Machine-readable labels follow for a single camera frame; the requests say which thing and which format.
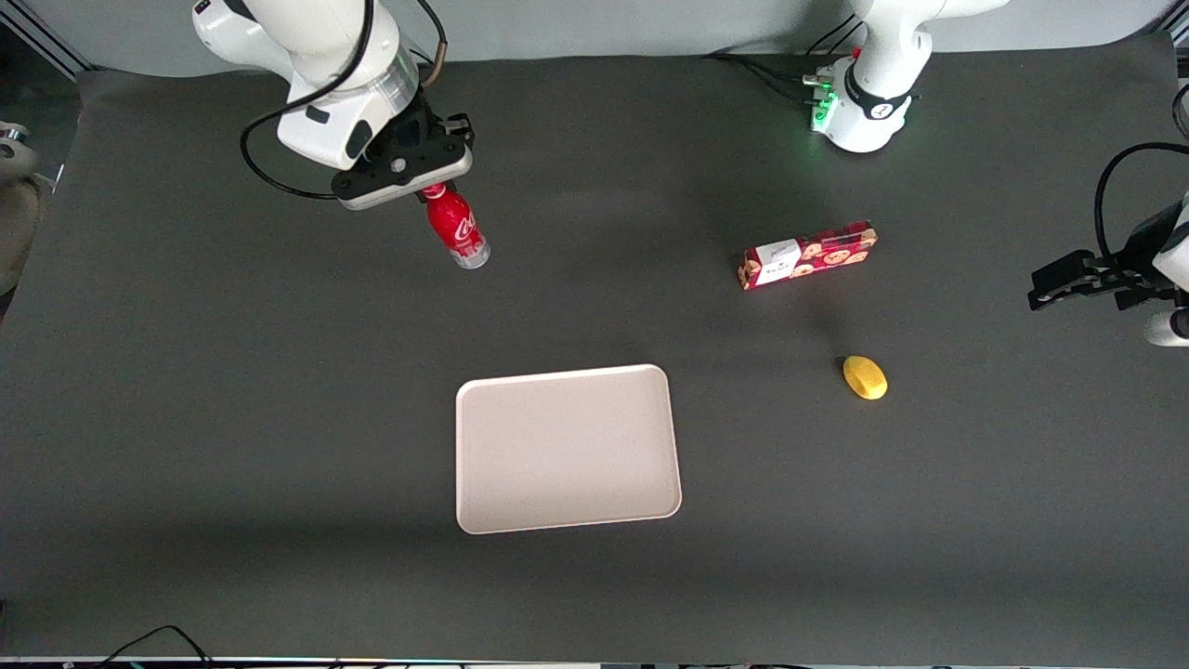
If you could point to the aluminium frame bar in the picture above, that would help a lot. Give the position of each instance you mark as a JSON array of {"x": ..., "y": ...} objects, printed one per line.
[{"x": 46, "y": 45}]

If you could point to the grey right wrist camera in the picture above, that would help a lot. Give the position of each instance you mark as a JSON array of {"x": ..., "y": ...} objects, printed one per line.
[{"x": 399, "y": 183}]

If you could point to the red coke bottle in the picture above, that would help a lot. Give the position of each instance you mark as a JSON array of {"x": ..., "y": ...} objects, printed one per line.
[{"x": 455, "y": 226}]

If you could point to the dark grey table mat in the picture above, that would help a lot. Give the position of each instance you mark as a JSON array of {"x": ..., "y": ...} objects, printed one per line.
[{"x": 594, "y": 585}]

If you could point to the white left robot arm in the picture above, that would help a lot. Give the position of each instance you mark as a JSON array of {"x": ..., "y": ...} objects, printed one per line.
[{"x": 882, "y": 46}]

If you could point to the grey rounded equipment piece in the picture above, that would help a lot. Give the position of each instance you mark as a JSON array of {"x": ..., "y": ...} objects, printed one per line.
[{"x": 19, "y": 214}]

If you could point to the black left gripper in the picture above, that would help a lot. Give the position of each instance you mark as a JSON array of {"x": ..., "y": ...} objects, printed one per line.
[{"x": 1128, "y": 279}]

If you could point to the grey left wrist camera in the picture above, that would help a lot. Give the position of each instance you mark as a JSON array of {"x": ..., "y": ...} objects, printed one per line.
[{"x": 1166, "y": 329}]

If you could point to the yellow lemon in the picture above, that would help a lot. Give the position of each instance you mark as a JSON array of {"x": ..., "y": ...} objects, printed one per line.
[{"x": 866, "y": 378}]

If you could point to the beige rectangular tray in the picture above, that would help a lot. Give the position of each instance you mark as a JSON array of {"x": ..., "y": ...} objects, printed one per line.
[{"x": 567, "y": 451}]

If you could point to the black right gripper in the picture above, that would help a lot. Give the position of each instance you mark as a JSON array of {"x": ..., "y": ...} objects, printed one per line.
[{"x": 415, "y": 131}]

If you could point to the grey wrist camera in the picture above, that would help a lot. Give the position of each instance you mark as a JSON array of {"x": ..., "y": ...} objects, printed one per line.
[
  {"x": 399, "y": 183},
  {"x": 1166, "y": 329}
]

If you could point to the red cookie box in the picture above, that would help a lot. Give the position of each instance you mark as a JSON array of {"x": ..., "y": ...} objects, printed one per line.
[{"x": 808, "y": 256}]

